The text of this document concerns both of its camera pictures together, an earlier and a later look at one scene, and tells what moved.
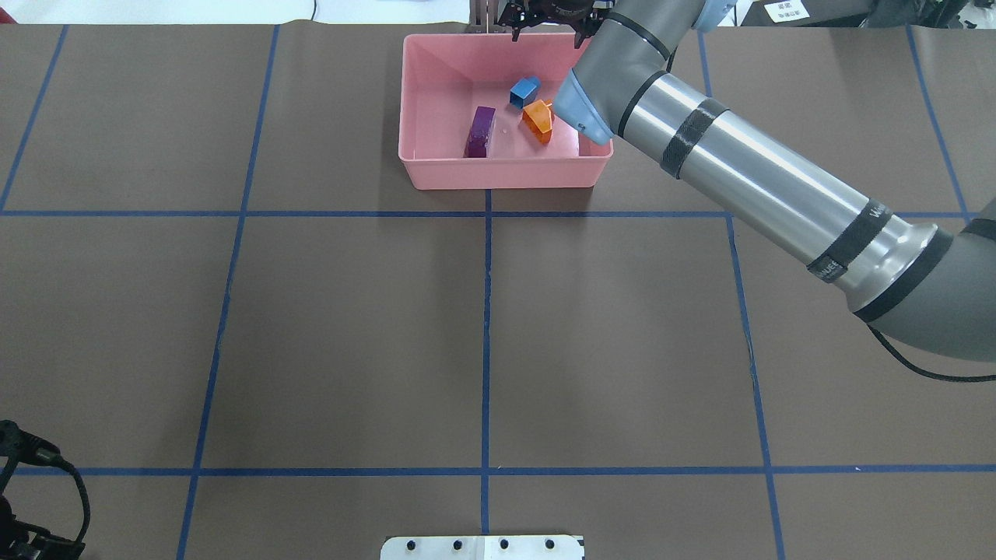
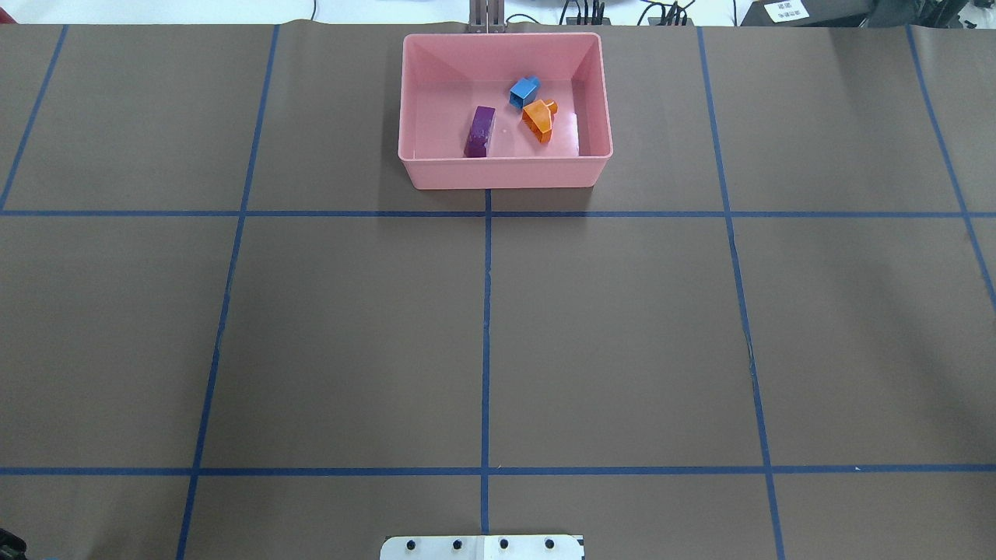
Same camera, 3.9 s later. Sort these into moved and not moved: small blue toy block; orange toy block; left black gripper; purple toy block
Moved: left black gripper
Not moved: orange toy block; purple toy block; small blue toy block
